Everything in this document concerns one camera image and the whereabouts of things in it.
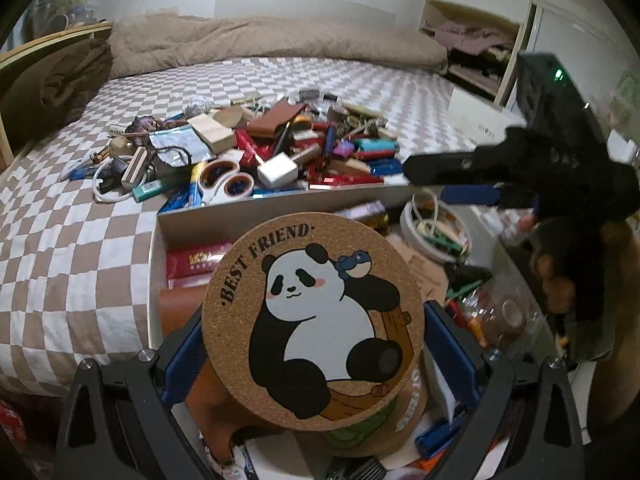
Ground panda cork coaster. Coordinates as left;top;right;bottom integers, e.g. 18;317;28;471
202;212;424;432

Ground orange white scissors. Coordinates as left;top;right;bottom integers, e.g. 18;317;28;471
198;159;255;205

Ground white cardboard box lid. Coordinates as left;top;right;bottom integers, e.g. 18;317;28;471
447;87;526;145

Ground bagged brown tape roll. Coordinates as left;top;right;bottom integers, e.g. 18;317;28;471
459;276;538;359

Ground large white tape roll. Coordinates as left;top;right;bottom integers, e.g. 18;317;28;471
399;193;472;264

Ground white cardboard sorting box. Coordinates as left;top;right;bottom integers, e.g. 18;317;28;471
146;181;557;480

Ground carved wooden square coaster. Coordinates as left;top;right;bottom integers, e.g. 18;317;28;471
386;233;449;304

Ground checkered bed sheet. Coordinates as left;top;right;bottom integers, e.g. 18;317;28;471
1;58;471;396

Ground teal lighter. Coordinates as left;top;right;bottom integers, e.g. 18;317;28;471
352;138;399;153

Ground purple lighter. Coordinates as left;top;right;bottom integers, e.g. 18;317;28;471
332;139;356;159

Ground honeycomb match box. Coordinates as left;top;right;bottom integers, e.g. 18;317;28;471
120;146;150;192

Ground blue white foil pouch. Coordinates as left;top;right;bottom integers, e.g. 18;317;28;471
149;125;214;168

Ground light wooden block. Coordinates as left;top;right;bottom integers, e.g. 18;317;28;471
188;114;236;155

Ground brown leather case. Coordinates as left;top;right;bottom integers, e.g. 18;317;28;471
246;98;306;138

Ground white knotted ball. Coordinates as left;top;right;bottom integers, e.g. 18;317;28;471
182;96;214;119

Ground dark brown folded blanket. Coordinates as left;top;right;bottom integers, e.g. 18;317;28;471
1;38;114;150

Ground white plastic ring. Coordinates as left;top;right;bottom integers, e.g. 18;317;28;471
91;155;151;205

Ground white cube stamp handle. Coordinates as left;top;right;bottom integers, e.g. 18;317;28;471
257;153;299;188

